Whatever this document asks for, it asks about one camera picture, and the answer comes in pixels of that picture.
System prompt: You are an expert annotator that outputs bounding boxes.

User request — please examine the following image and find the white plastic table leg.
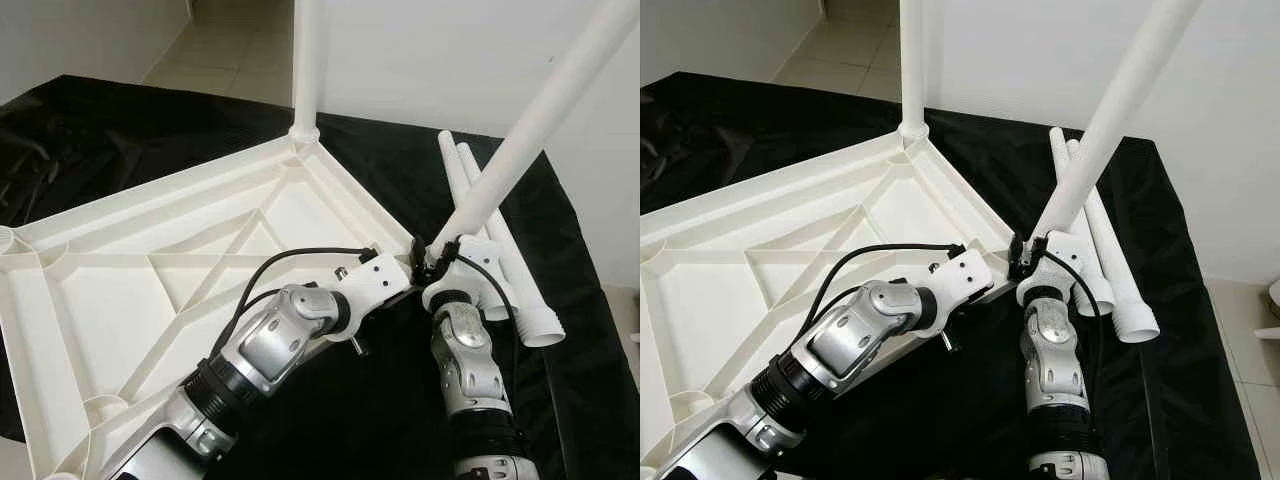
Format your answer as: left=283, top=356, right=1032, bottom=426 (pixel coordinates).
left=897, top=0, right=931, bottom=141
left=290, top=0, right=323, bottom=141
left=456, top=142, right=567, bottom=348
left=1048, top=127, right=1115, bottom=317
left=1064, top=138, right=1161, bottom=344
left=428, top=0, right=641, bottom=257
left=1030, top=0, right=1206, bottom=246
left=437, top=130, right=513, bottom=321

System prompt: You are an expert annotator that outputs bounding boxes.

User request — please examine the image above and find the white plastic table top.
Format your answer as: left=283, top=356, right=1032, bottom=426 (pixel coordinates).
left=640, top=132, right=1016, bottom=480
left=0, top=132, right=421, bottom=480

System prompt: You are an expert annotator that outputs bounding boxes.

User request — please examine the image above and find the black table cloth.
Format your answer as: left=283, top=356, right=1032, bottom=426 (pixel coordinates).
left=0, top=75, right=641, bottom=480
left=640, top=72, right=1263, bottom=480

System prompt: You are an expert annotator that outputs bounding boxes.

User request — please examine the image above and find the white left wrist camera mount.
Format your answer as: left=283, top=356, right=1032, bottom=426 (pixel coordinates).
left=922, top=248, right=994, bottom=331
left=335, top=252, right=411, bottom=336

